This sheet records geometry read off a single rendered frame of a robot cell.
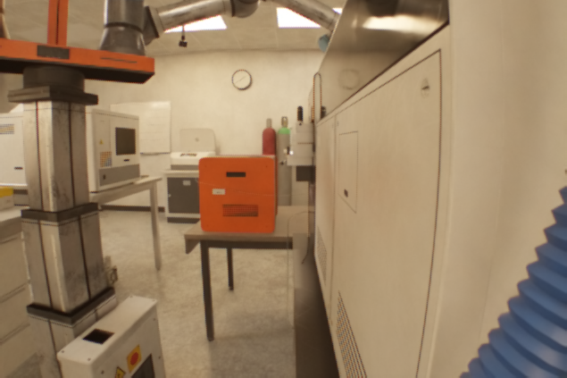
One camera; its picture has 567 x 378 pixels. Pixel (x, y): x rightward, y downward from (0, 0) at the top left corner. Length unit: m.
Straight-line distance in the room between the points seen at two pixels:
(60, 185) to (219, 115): 4.02
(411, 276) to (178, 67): 5.02
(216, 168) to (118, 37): 0.88
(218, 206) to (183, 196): 2.71
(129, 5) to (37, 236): 0.69
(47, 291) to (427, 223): 0.93
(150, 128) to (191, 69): 1.25
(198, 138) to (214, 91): 0.85
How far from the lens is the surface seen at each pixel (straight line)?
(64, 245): 0.87
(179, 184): 4.25
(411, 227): 0.22
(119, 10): 0.96
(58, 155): 0.86
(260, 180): 1.50
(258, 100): 4.64
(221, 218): 1.58
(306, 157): 1.11
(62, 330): 0.97
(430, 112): 0.19
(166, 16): 1.10
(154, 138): 5.12
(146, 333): 1.02
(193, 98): 4.90
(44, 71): 0.87
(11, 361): 1.81
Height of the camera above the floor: 1.21
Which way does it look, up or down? 5 degrees down
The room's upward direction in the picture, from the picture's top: straight up
